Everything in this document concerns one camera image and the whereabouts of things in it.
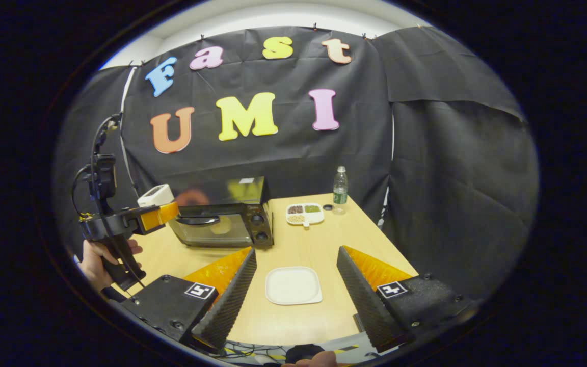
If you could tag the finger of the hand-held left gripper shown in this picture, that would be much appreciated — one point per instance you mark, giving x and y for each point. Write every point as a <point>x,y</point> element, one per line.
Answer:
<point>158,216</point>

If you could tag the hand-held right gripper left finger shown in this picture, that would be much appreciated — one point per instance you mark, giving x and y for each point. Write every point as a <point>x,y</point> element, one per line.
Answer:
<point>224,306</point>

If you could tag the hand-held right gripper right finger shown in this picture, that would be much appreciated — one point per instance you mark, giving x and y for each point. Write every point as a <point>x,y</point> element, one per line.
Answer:
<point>362,300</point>

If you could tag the yellow bread bun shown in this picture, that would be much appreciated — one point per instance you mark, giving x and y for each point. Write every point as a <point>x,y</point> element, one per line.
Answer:
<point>221,226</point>

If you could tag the black electric oven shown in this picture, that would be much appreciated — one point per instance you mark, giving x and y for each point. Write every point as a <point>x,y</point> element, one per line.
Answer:
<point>260,227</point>

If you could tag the white toaster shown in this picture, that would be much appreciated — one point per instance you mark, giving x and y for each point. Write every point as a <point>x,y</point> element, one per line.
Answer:
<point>155,194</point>

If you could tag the white square plate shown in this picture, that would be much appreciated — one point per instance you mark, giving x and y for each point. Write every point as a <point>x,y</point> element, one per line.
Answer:
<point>293,285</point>

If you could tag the white divided dish with beans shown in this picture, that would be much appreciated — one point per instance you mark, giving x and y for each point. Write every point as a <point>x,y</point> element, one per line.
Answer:
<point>304,215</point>

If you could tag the clear plastic water bottle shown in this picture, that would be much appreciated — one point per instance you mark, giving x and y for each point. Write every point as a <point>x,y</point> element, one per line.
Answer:
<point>340,193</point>

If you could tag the black backdrop cloth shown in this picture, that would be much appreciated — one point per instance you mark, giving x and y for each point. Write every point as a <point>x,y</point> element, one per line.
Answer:
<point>426,178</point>

